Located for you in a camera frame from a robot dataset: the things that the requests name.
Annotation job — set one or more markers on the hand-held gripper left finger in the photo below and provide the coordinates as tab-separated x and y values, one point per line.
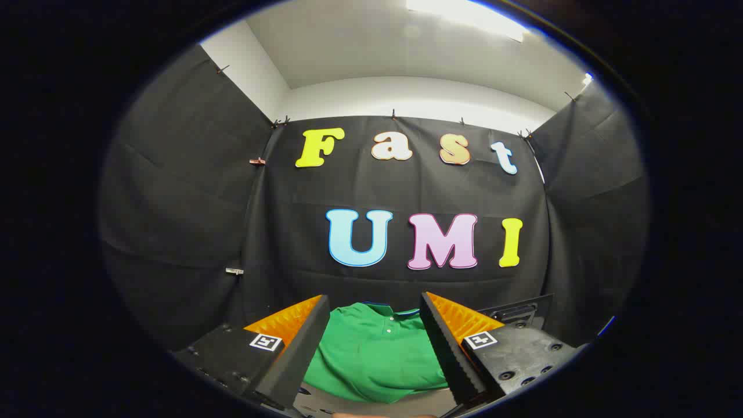
299	354

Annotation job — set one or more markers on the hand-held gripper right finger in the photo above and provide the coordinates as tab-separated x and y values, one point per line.
444	348

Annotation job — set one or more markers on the green polo shirt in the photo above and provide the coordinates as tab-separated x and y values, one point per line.
371	360

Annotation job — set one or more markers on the black backdrop cloth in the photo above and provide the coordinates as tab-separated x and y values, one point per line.
406	191

